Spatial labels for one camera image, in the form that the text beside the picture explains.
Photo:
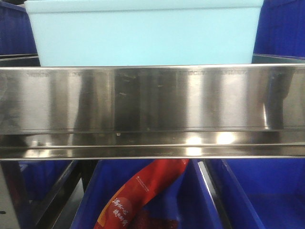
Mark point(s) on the red snack bag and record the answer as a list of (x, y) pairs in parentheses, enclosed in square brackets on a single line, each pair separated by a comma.
[(139, 190)]

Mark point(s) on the right shelf blue bin middle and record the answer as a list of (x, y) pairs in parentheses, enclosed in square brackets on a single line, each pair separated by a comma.
[(185, 204)]

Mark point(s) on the light blue plastic bin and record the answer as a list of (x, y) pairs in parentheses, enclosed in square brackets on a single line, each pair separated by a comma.
[(143, 32)]

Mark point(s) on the right shelf steel divider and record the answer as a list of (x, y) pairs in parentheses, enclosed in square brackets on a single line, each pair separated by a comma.
[(214, 195)]

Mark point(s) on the right shelf upper left bin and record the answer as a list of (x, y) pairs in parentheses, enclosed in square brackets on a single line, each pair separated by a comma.
[(16, 35)]

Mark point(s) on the shelf blue bin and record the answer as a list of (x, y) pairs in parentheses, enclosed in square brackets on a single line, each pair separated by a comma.
[(261, 193), (40, 176), (185, 204)]

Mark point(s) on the right shelf blue bin left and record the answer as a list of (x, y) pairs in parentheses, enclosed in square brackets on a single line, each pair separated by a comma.
[(40, 176)]

